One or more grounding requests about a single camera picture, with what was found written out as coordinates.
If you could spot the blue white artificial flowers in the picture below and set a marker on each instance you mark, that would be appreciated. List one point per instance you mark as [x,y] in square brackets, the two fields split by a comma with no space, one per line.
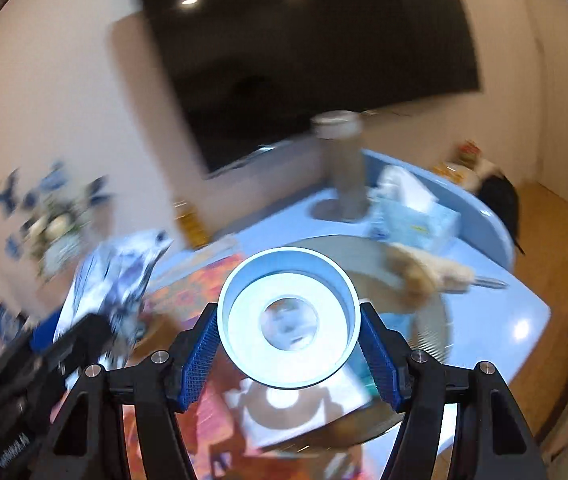
[56,221]

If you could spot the amber glass bottle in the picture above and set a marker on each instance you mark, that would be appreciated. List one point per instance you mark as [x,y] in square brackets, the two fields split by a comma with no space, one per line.
[190,225]

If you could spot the white round tape roll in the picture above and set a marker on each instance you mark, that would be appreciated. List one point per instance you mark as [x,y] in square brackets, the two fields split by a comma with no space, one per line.
[288,317]

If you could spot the black television screen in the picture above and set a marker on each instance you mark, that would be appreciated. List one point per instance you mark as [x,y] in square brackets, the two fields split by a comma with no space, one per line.
[251,74]

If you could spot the blue white mask packet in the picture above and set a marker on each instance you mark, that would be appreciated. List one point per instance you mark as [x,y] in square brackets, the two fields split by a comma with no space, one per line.
[111,282]

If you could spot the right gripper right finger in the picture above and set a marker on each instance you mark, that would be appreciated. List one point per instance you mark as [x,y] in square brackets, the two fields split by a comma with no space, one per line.
[491,438]

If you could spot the grey cylinder tumbler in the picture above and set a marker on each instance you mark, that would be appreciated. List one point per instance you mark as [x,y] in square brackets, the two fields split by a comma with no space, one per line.
[340,135]

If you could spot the beige plush toy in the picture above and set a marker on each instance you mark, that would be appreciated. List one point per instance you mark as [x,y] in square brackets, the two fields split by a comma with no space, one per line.
[424,275]

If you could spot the blue tissue box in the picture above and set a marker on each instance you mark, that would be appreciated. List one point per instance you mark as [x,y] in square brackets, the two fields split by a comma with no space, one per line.
[405,211]

